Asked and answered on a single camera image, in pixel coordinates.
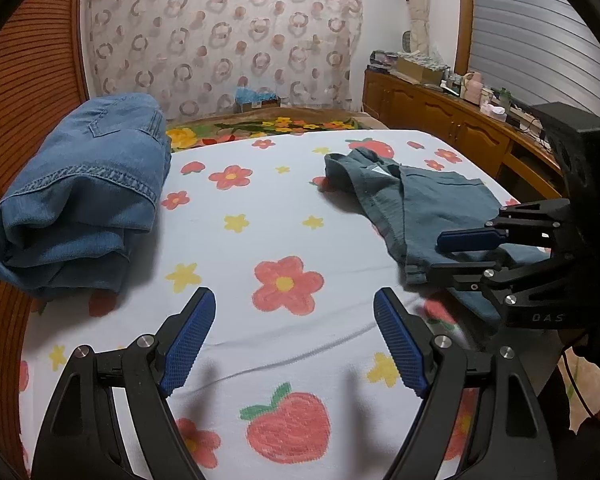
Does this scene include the teal green shorts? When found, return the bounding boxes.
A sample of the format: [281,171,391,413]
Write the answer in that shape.
[322,147,552,325]

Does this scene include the wooden sideboard cabinet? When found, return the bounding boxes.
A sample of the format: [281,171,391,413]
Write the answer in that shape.
[362,70,567,200]

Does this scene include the pink tissue pack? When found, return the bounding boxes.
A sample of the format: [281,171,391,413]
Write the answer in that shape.
[480,102,507,122]

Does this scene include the pink kettle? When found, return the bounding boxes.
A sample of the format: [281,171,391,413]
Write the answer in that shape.
[460,72,483,105]

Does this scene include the cardboard box on cabinet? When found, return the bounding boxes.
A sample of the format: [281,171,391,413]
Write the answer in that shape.
[396,58,445,86]

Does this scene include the white floral strawberry blanket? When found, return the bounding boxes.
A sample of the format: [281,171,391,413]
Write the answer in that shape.
[20,130,512,479]

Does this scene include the folded blue denim jeans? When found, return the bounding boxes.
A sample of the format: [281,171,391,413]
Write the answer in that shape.
[0,93,171,299]

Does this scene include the grey window blind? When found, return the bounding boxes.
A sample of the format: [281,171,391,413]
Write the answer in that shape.
[469,0,600,117]

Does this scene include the beige floral bed cover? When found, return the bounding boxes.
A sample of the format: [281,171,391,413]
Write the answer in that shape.
[166,106,387,152]

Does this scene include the blue item on box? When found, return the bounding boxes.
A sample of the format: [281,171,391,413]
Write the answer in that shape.
[234,87,280,113]

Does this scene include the circle patterned sheer curtain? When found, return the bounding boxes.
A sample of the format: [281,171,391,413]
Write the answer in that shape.
[83,0,363,120]

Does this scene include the black cable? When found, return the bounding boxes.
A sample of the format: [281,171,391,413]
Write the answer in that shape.
[557,349,600,421]

